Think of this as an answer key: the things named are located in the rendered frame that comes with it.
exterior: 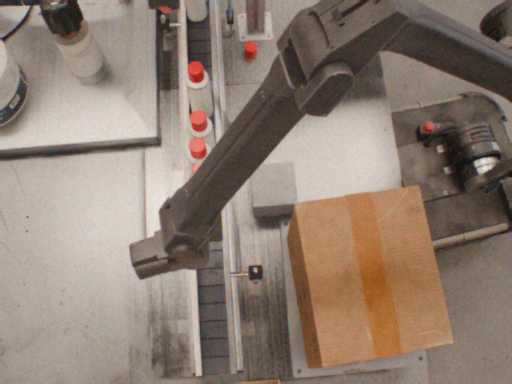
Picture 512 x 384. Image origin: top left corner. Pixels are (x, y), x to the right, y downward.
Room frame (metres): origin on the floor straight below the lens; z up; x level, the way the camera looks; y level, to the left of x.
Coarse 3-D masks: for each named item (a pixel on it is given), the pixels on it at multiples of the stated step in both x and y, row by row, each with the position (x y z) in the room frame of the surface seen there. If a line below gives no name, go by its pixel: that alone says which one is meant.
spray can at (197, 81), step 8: (192, 64) 0.61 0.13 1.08; (200, 64) 0.61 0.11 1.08; (192, 72) 0.60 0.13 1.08; (200, 72) 0.60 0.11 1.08; (192, 80) 0.59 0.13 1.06; (200, 80) 0.59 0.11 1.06; (208, 80) 0.60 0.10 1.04; (192, 88) 0.58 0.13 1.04; (200, 88) 0.58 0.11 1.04; (208, 88) 0.60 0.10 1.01; (192, 96) 0.58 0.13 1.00; (200, 96) 0.58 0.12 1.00; (208, 96) 0.59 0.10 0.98; (192, 104) 0.59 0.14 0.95; (200, 104) 0.58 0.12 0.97; (208, 104) 0.59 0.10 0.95; (208, 112) 0.59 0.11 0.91
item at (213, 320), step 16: (208, 0) 0.93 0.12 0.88; (208, 16) 0.88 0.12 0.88; (192, 32) 0.83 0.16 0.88; (208, 32) 0.83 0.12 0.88; (192, 48) 0.78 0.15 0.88; (208, 48) 0.78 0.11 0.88; (208, 64) 0.73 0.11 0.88; (208, 272) 0.22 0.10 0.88; (208, 288) 0.18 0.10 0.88; (224, 288) 0.18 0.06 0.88; (208, 304) 0.15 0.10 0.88; (224, 304) 0.15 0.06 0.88; (208, 320) 0.11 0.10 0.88; (224, 320) 0.11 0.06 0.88; (208, 336) 0.08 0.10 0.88; (224, 336) 0.08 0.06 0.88; (208, 352) 0.05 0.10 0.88; (224, 352) 0.05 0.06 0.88; (208, 368) 0.01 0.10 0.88; (224, 368) 0.01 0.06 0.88
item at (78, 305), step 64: (320, 0) 0.97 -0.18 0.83; (256, 64) 0.76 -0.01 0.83; (320, 128) 0.58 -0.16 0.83; (384, 128) 0.58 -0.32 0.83; (0, 192) 0.42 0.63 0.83; (64, 192) 0.42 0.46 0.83; (128, 192) 0.42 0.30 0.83; (320, 192) 0.42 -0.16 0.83; (0, 256) 0.26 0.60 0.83; (64, 256) 0.26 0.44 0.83; (128, 256) 0.26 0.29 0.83; (256, 256) 0.27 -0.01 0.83; (0, 320) 0.10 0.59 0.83; (64, 320) 0.11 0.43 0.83; (128, 320) 0.12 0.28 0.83; (256, 320) 0.12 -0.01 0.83
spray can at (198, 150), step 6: (198, 138) 0.45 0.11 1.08; (192, 144) 0.44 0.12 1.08; (198, 144) 0.44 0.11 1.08; (204, 144) 0.44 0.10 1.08; (192, 150) 0.42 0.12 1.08; (198, 150) 0.42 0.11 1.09; (204, 150) 0.43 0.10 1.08; (210, 150) 0.44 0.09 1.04; (192, 156) 0.42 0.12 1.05; (198, 156) 0.42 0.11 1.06; (204, 156) 0.42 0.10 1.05; (192, 162) 0.41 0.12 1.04; (198, 162) 0.41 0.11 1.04; (192, 168) 0.41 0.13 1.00
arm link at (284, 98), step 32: (288, 32) 0.38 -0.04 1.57; (288, 64) 0.34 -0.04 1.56; (256, 96) 0.32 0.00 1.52; (288, 96) 0.30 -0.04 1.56; (320, 96) 0.28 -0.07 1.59; (256, 128) 0.28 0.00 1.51; (288, 128) 0.29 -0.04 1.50; (224, 160) 0.26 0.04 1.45; (256, 160) 0.26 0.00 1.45; (192, 192) 0.24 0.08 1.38; (224, 192) 0.24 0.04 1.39; (160, 224) 0.22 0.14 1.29; (192, 224) 0.21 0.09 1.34
